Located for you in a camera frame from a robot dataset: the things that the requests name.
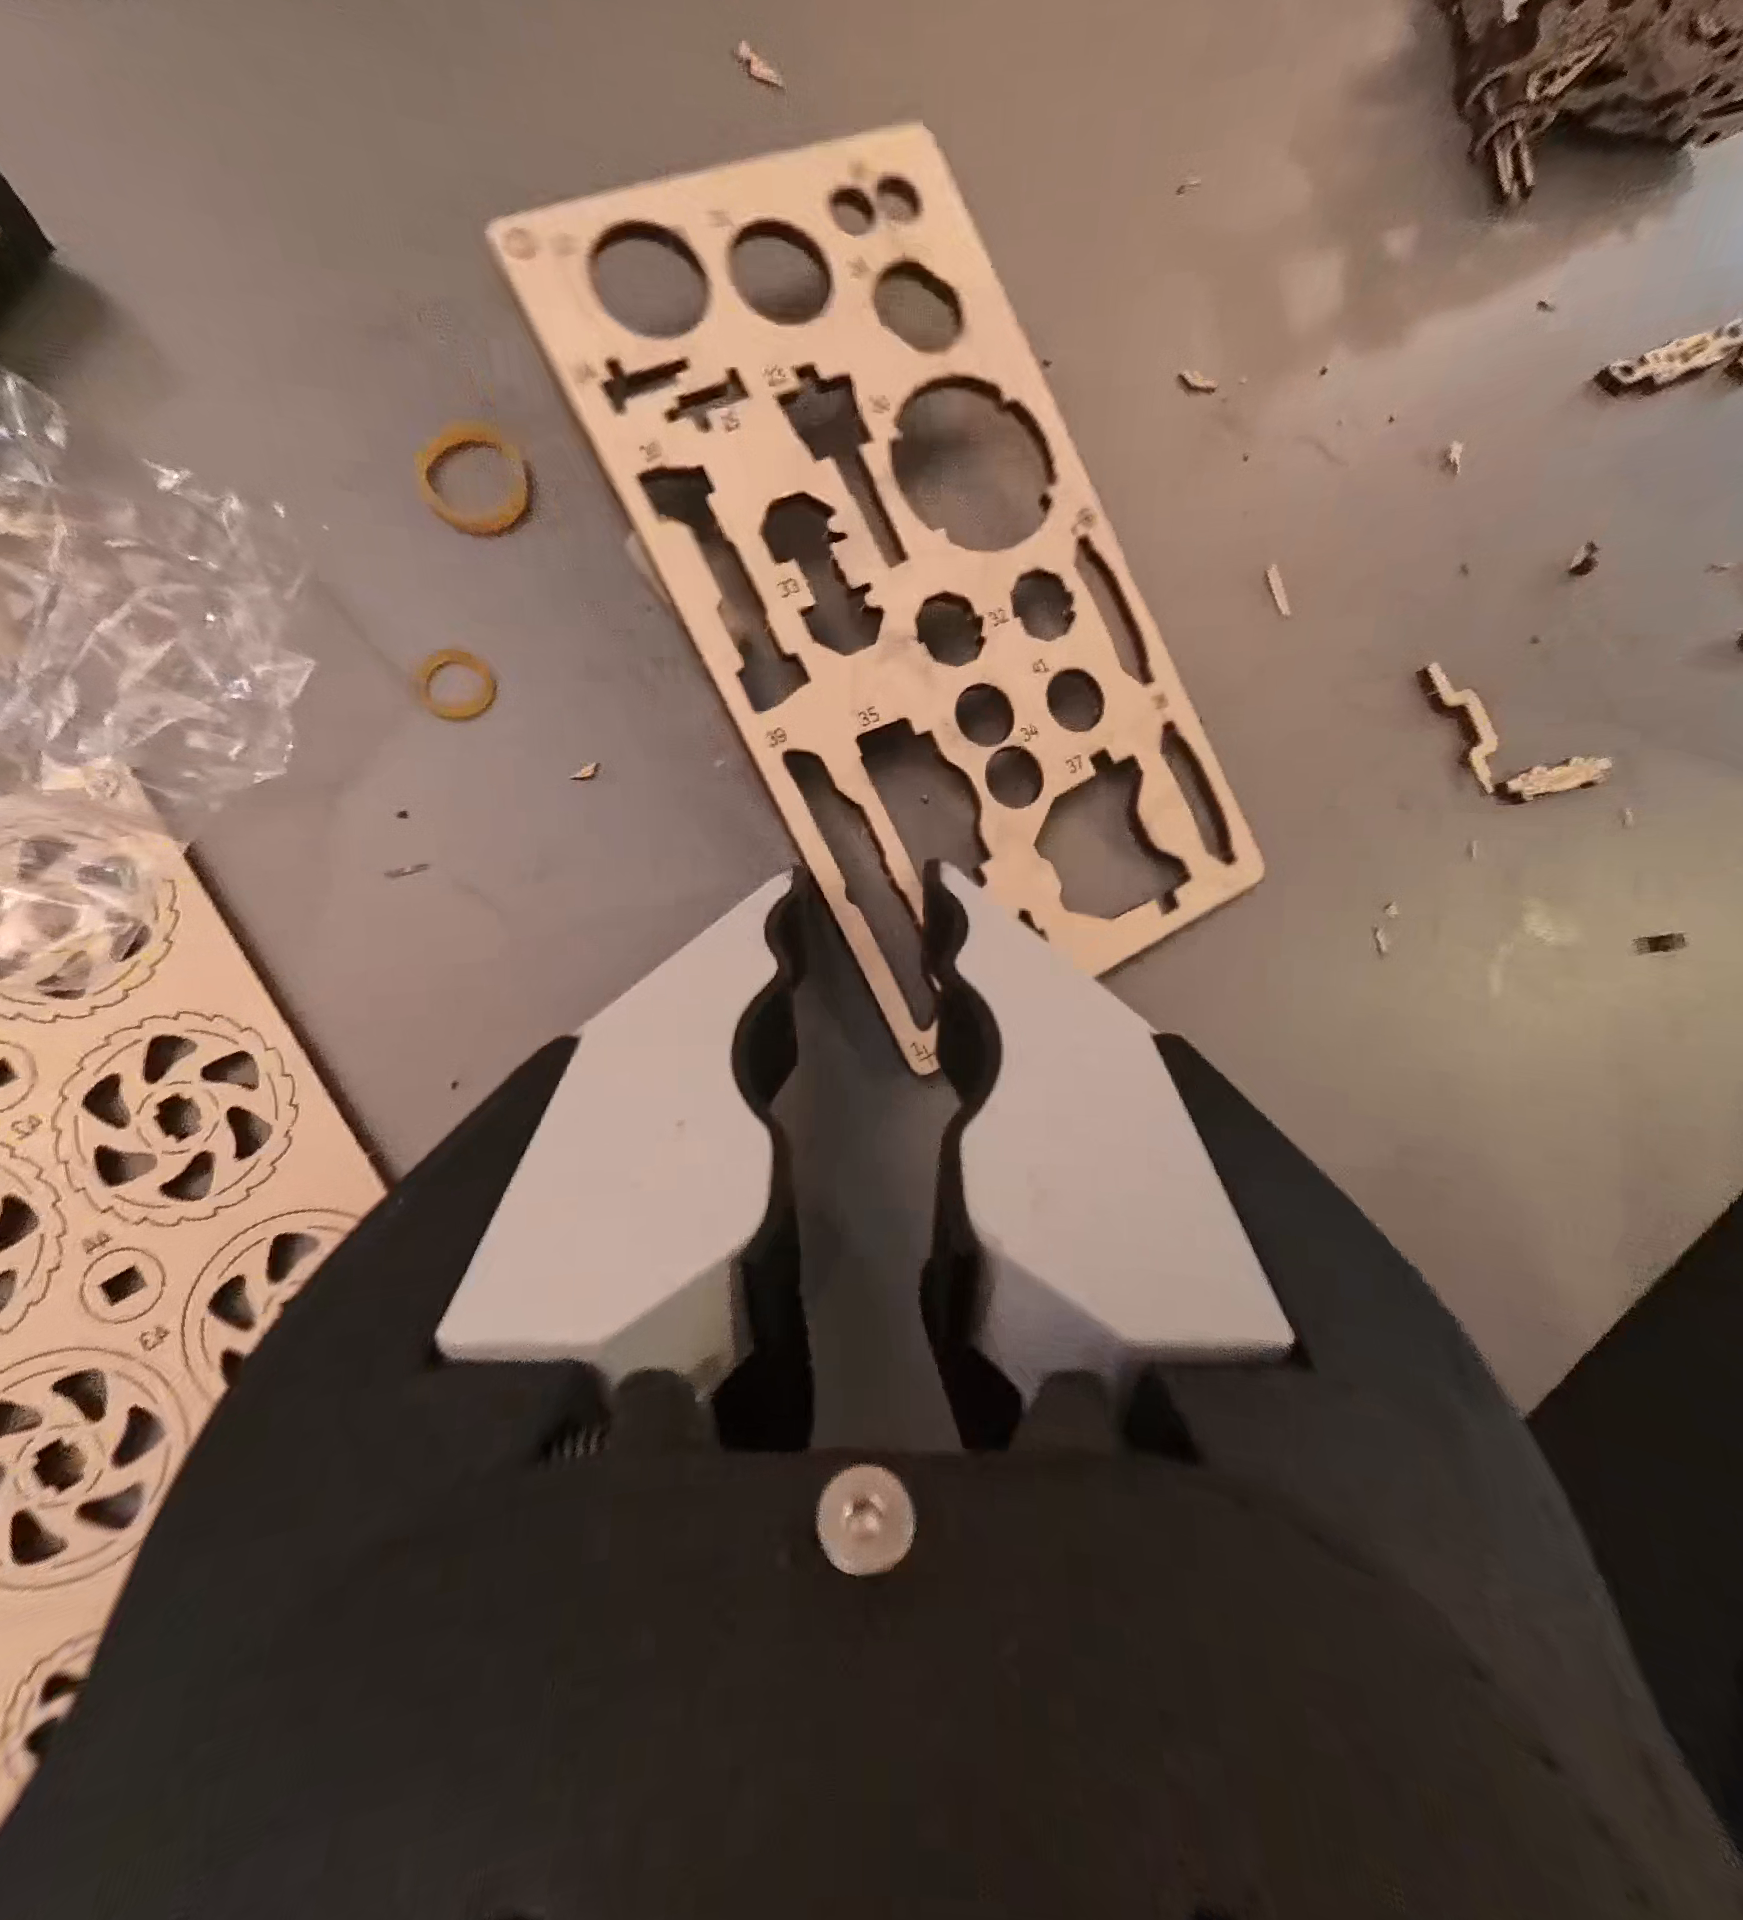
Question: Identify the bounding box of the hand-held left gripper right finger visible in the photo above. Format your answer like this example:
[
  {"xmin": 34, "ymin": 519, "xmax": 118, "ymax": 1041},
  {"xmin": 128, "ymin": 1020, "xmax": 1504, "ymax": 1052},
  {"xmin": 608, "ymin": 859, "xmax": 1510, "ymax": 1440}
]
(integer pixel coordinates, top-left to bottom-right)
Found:
[{"xmin": 923, "ymin": 865, "xmax": 1297, "ymax": 1375}]

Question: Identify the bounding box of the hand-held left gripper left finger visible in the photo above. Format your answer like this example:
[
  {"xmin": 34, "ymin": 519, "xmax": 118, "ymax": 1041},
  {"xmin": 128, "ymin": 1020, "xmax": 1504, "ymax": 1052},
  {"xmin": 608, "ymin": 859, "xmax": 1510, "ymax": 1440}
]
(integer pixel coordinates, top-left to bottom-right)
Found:
[{"xmin": 437, "ymin": 876, "xmax": 812, "ymax": 1368}]

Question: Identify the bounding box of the wooden cutout parts sheet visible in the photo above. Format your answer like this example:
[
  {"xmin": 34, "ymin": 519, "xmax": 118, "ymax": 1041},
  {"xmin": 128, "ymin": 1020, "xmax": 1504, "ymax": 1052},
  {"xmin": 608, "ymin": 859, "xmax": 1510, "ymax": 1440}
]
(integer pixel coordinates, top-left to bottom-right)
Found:
[{"xmin": 486, "ymin": 118, "xmax": 1267, "ymax": 1081}]

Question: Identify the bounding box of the long holed wooden strip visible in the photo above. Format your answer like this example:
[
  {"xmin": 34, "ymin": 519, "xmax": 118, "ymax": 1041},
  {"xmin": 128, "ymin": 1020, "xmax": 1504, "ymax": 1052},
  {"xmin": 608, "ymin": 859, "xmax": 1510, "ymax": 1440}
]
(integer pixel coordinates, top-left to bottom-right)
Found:
[{"xmin": 1589, "ymin": 317, "xmax": 1743, "ymax": 401}]

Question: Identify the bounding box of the wooden model car chassis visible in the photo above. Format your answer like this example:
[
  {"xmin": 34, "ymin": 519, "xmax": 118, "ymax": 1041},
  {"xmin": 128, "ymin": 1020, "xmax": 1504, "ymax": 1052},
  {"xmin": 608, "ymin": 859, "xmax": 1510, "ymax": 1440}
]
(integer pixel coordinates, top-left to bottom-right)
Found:
[{"xmin": 1432, "ymin": 0, "xmax": 1743, "ymax": 207}]

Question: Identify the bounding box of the wooden gear parts sheet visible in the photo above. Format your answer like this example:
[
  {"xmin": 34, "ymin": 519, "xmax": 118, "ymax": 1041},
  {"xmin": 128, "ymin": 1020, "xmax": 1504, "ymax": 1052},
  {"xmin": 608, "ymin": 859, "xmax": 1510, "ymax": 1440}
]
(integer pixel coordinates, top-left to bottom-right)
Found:
[{"xmin": 0, "ymin": 762, "xmax": 396, "ymax": 1914}]

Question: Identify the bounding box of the large yellow rubber band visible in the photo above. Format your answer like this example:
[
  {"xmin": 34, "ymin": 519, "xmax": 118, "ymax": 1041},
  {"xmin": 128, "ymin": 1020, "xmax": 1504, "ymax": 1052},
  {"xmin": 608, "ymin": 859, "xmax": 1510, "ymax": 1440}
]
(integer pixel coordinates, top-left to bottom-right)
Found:
[{"xmin": 416, "ymin": 423, "xmax": 535, "ymax": 535}]

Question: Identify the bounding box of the clear plastic bag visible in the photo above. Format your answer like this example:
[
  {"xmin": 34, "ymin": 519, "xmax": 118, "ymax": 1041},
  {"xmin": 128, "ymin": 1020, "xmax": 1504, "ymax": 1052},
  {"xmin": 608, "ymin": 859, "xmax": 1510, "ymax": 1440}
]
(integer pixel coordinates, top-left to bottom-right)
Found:
[{"xmin": 0, "ymin": 338, "xmax": 322, "ymax": 1037}]

